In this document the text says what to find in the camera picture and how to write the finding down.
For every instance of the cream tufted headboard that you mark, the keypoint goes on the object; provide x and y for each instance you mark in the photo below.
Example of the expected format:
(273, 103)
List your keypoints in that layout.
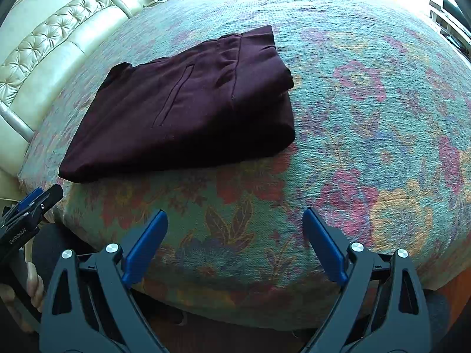
(38, 68)

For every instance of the dark maroon pants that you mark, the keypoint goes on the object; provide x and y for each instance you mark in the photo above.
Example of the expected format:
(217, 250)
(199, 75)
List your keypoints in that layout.
(223, 101)

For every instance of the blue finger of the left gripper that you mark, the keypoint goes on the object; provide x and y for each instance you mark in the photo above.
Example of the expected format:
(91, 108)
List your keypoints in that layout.
(28, 199)

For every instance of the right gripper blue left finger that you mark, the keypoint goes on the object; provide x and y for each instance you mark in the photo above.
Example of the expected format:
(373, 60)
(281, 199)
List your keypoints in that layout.
(139, 247)

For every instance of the left hand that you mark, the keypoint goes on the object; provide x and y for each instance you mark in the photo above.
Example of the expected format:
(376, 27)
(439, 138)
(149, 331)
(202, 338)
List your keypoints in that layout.
(35, 289)

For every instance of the black television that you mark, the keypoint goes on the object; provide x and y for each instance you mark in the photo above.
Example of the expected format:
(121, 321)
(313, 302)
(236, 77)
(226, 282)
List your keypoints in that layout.
(452, 24)

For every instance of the floral bedspread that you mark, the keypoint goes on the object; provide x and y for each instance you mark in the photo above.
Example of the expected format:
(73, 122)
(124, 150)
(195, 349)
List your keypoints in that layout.
(381, 104)

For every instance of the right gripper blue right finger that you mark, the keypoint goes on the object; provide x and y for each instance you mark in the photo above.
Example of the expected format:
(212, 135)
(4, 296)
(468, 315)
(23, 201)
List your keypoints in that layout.
(329, 244)

